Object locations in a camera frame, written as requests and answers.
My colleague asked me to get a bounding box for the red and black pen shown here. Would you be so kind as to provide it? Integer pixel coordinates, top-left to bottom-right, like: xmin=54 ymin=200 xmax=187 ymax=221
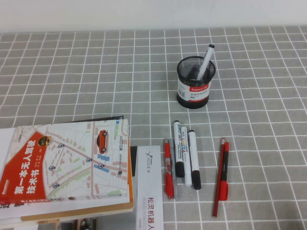
xmin=219 ymin=141 xmax=230 ymax=201

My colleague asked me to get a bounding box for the red pencil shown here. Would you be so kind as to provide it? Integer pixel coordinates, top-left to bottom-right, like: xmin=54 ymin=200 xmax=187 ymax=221
xmin=212 ymin=137 xmax=226 ymax=218

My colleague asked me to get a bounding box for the black mesh pen holder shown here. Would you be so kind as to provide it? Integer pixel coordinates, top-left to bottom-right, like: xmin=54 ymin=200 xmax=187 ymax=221
xmin=177 ymin=57 xmax=216 ymax=108

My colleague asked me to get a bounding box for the red ballpoint pen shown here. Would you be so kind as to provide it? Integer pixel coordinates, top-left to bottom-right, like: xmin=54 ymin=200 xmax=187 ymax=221
xmin=164 ymin=138 xmax=175 ymax=200

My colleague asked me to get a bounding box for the silver grey pen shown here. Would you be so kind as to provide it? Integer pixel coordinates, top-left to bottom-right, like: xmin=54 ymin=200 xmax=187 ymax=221
xmin=168 ymin=137 xmax=179 ymax=199

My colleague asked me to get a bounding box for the white marker with black ends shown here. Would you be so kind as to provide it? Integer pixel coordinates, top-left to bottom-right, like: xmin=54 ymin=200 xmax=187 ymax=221
xmin=173 ymin=120 xmax=186 ymax=178

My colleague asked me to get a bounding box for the white paint marker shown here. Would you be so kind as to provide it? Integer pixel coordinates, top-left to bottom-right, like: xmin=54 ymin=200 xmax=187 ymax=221
xmin=180 ymin=126 xmax=193 ymax=187

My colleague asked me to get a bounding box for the white marker with long black cap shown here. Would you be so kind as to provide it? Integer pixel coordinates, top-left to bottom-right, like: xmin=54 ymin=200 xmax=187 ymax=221
xmin=188 ymin=130 xmax=202 ymax=190

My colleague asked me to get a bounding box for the grey white AgileX brochure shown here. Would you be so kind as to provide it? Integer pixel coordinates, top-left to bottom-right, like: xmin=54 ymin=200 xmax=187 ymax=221
xmin=130 ymin=144 xmax=165 ymax=230

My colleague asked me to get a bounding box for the red map cover book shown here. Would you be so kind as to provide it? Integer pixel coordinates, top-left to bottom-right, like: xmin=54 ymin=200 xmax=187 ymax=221
xmin=0 ymin=116 xmax=131 ymax=204

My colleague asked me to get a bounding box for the grey checked tablecloth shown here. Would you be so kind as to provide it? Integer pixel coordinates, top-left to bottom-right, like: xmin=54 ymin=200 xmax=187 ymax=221
xmin=0 ymin=25 xmax=307 ymax=230

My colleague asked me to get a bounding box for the orange cover book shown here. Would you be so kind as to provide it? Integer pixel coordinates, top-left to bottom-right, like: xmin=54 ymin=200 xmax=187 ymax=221
xmin=20 ymin=143 xmax=134 ymax=221

